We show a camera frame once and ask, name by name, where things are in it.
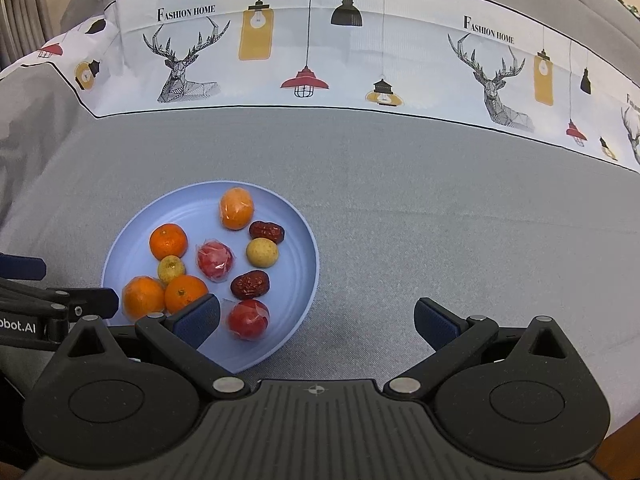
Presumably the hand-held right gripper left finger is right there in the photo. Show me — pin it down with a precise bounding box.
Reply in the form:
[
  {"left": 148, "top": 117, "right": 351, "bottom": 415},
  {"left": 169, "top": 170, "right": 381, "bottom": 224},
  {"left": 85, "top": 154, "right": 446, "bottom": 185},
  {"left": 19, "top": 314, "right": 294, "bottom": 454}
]
[{"left": 60, "top": 294, "right": 251, "bottom": 401}]

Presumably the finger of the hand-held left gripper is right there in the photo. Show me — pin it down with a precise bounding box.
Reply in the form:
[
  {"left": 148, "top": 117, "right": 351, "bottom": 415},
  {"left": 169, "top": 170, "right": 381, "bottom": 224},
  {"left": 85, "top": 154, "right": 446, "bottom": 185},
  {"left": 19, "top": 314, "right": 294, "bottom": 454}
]
[
  {"left": 0, "top": 254, "right": 47, "bottom": 281},
  {"left": 0, "top": 278, "right": 121, "bottom": 320}
]

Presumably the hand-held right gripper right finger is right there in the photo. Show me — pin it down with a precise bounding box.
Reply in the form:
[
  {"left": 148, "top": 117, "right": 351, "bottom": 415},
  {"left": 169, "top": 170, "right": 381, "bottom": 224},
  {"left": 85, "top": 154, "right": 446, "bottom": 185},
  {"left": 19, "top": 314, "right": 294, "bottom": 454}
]
[{"left": 384, "top": 297, "right": 573, "bottom": 397}]

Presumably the bare orange mandarin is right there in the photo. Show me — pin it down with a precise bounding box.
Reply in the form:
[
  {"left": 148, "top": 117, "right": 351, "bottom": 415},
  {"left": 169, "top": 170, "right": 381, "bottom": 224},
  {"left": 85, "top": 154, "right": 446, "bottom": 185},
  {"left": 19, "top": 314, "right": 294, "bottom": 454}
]
[
  {"left": 149, "top": 223, "right": 189, "bottom": 262},
  {"left": 164, "top": 275, "right": 209, "bottom": 315}
]

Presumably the small red apple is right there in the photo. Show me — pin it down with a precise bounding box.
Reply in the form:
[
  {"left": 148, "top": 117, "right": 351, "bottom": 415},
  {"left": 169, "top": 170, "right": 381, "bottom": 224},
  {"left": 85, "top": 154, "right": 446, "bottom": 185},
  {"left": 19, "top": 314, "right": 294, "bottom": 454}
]
[
  {"left": 226, "top": 299, "right": 271, "bottom": 342},
  {"left": 195, "top": 240, "right": 236, "bottom": 282}
]

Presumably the plastic-wrapped orange mandarin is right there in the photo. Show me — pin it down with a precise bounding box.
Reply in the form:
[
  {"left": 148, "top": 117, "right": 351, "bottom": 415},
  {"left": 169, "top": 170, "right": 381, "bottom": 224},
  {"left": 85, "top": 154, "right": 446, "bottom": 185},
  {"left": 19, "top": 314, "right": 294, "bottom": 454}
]
[
  {"left": 218, "top": 187, "right": 255, "bottom": 231},
  {"left": 121, "top": 276, "right": 167, "bottom": 322}
]

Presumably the small yellow citrus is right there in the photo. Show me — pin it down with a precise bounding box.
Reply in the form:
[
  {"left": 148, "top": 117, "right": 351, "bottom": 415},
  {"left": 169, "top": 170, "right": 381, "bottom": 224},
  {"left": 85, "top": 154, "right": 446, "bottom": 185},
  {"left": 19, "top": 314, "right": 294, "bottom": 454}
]
[{"left": 157, "top": 255, "right": 187, "bottom": 285}]

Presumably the dried red date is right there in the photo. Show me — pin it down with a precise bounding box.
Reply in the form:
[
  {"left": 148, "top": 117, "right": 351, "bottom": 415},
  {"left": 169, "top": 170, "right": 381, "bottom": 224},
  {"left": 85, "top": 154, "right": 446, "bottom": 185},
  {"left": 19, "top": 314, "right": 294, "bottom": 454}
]
[
  {"left": 249, "top": 220, "right": 286, "bottom": 245},
  {"left": 230, "top": 270, "right": 271, "bottom": 301}
]

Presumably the light blue plate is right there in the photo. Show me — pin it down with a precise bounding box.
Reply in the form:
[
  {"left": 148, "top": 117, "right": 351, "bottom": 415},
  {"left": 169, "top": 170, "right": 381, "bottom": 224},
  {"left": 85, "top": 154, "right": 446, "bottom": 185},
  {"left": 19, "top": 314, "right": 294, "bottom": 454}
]
[{"left": 101, "top": 181, "right": 320, "bottom": 375}]

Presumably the pale yellow jujube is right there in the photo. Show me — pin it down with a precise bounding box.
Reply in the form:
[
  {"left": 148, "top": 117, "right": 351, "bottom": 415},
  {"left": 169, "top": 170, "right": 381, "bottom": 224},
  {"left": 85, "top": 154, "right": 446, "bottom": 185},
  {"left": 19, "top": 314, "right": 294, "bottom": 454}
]
[{"left": 245, "top": 238, "right": 280, "bottom": 268}]

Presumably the grey printed bed sheet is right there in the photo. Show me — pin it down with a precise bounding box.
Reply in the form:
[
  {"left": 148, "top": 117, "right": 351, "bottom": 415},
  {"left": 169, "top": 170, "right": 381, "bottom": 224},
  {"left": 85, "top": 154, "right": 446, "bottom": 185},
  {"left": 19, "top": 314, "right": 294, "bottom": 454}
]
[{"left": 0, "top": 0, "right": 640, "bottom": 461}]

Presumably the grey curtain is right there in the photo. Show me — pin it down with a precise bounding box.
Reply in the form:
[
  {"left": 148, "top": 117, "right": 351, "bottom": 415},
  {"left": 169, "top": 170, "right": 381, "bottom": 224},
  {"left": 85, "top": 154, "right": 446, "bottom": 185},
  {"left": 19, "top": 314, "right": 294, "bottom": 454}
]
[{"left": 0, "top": 0, "right": 66, "bottom": 61}]

